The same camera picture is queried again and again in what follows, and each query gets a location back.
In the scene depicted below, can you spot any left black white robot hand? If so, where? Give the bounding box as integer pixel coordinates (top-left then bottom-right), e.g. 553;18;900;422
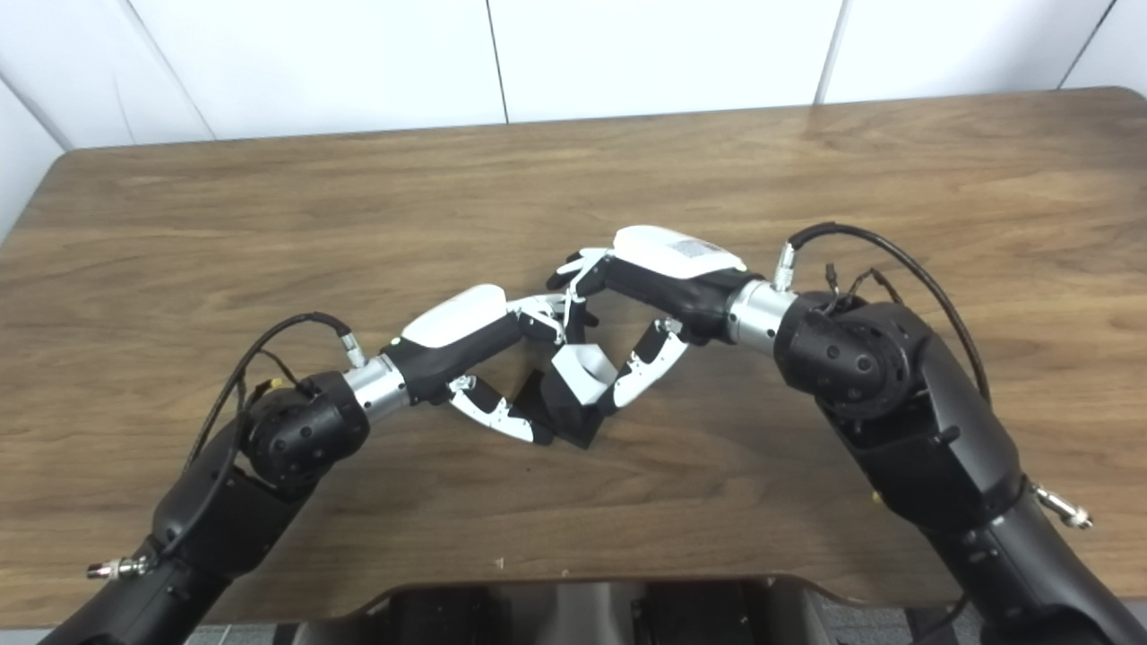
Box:
387;284;592;446

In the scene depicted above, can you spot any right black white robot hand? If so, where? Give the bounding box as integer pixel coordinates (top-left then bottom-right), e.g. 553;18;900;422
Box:
547;225;749;415

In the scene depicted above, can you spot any white square piece with hole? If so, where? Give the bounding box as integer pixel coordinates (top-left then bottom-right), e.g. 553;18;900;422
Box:
548;343;619;409

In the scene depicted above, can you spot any black peg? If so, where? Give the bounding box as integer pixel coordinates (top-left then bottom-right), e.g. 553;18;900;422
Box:
513;367;619;451

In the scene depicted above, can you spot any black robot torso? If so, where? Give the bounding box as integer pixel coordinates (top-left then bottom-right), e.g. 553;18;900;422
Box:
291;578;825;645

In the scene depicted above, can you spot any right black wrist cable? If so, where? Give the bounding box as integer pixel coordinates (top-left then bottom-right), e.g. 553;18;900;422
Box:
772;221;1094;529

